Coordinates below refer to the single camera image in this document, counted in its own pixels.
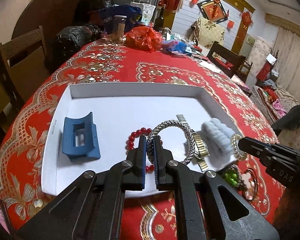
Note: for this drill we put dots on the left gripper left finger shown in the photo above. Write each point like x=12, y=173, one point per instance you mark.
x=134, y=175

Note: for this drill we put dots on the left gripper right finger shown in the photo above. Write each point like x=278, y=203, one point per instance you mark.
x=163, y=180

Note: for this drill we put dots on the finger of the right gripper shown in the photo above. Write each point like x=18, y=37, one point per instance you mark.
x=258, y=151
x=277, y=148

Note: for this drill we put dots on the light blue fluffy scrunchie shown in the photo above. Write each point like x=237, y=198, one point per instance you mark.
x=217, y=137

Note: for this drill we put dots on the blue hair claw clip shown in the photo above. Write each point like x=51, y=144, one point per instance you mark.
x=80, y=141

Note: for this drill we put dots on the white shallow cardboard box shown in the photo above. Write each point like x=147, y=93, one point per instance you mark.
x=118, y=109

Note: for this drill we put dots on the dark wooden chair far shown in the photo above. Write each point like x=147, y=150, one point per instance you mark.
x=233, y=61

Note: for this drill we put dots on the dark wooden chair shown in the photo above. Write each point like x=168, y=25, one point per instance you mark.
x=23, y=64
x=233, y=61

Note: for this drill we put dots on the beige curtain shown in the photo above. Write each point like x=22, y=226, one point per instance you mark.
x=287, y=45

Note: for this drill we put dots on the blue tissue packet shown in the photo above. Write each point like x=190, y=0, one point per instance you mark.
x=174, y=46

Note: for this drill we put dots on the red floral tablecloth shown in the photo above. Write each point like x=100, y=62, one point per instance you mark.
x=152, y=217

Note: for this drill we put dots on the framed red fu picture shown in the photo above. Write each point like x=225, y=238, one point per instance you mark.
x=213, y=11

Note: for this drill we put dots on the red plastic bag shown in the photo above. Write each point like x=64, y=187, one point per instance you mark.
x=144, y=38

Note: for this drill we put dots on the dark wine bottle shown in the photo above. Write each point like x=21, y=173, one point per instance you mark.
x=159, y=21

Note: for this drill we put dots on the black plastic bag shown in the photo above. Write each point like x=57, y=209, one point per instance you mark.
x=71, y=39

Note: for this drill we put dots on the glass jar with lid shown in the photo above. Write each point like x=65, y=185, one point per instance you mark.
x=119, y=23

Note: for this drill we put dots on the dark wooden chair left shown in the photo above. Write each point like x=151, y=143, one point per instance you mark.
x=23, y=64

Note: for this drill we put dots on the blue plastic bag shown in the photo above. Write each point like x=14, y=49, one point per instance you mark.
x=131, y=13

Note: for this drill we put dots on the white paper gift bag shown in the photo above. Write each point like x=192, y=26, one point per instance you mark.
x=147, y=11

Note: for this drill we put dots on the round dark wooden tabletop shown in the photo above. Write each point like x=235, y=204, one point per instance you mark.
x=52, y=15

